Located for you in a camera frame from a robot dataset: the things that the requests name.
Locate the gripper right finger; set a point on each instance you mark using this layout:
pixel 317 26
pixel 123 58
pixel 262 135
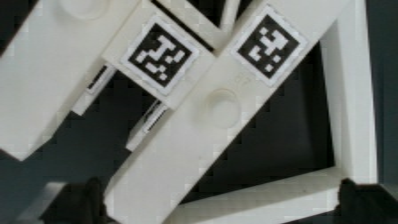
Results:
pixel 368 205

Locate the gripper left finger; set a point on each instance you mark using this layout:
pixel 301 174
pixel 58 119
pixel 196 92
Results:
pixel 66 205

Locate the white chair back frame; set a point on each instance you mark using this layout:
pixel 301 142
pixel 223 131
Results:
pixel 209 65

